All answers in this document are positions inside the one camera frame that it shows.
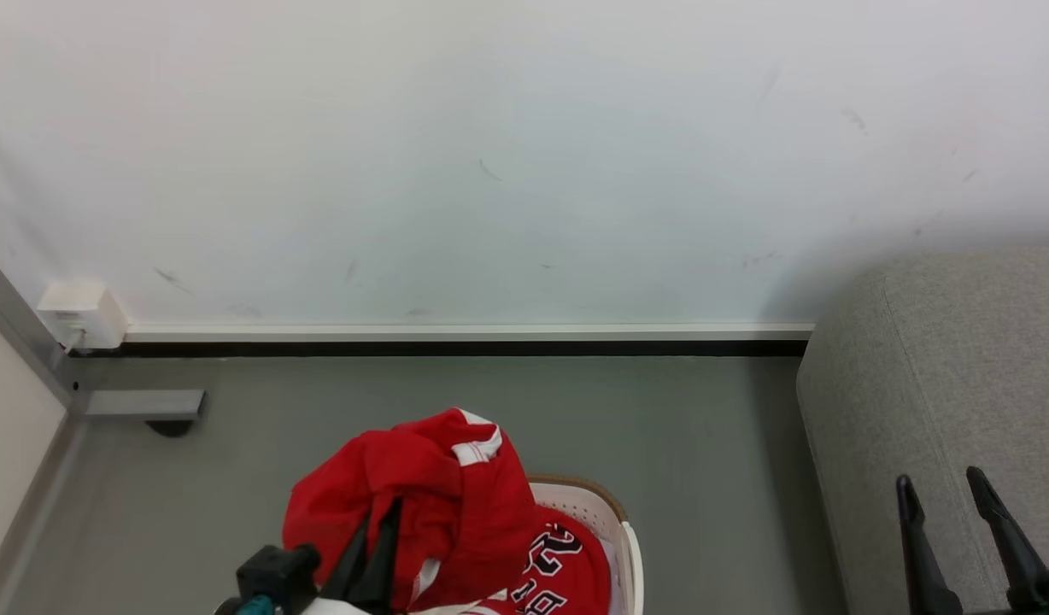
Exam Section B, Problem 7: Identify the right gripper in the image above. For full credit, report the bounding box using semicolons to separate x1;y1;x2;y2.
895;466;1049;615

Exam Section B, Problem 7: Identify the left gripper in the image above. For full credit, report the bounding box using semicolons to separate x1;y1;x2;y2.
214;498;403;615

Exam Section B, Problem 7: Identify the red basketball jersey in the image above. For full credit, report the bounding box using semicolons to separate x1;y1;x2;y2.
282;407;612;615

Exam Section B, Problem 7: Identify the white perforated laundry basket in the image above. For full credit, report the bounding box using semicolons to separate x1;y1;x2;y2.
524;474;645;615

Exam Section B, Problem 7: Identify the grey fabric sofa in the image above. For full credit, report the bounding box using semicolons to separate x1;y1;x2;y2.
795;246;1049;615

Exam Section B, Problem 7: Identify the white and black baseboard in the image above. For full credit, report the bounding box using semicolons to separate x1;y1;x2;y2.
70;322;816;359

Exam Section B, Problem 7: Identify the beige partition panel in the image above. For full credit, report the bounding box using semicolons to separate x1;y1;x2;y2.
0;307;69;590

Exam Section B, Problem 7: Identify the grey metal frame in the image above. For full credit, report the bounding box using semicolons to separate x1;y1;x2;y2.
0;243;207;421

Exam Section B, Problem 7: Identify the white wall outlet box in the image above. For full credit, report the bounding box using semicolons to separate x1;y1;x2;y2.
37;280;130;352

